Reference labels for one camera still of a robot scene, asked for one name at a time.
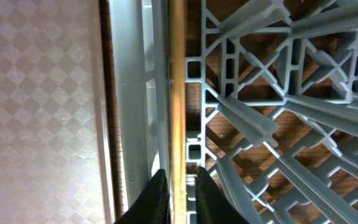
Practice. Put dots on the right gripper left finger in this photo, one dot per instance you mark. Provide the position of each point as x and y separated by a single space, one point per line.
152 205

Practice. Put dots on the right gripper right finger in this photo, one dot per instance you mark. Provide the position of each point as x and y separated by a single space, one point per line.
212 206

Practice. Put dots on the wooden chopstick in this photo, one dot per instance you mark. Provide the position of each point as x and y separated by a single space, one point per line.
177 108

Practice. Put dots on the grey dishwasher rack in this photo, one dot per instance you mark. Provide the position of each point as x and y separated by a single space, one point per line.
271 104

